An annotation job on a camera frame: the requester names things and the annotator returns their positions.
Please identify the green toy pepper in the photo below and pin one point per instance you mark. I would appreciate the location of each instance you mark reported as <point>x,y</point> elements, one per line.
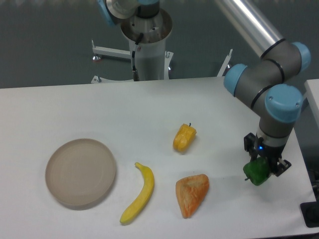
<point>257,171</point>

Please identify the yellow toy banana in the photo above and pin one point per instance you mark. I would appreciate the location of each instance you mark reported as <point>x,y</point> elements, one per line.
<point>138,204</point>

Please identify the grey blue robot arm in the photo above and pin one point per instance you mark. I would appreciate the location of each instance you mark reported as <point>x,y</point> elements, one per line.
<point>262,88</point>

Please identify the orange toy sandwich triangle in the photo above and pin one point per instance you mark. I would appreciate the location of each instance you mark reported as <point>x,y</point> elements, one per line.
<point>190,193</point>

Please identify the black device at edge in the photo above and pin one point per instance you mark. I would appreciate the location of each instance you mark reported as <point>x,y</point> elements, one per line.
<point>310,212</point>

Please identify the beige round plate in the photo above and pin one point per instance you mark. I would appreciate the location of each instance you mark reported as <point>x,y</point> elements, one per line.
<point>81,173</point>

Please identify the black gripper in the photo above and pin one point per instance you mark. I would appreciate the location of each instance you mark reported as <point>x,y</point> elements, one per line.
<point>268,148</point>

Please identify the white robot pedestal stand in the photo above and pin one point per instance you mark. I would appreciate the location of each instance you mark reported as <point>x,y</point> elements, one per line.
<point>149,61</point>

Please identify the yellow toy pepper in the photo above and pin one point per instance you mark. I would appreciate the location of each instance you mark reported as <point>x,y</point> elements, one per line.
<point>184,137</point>

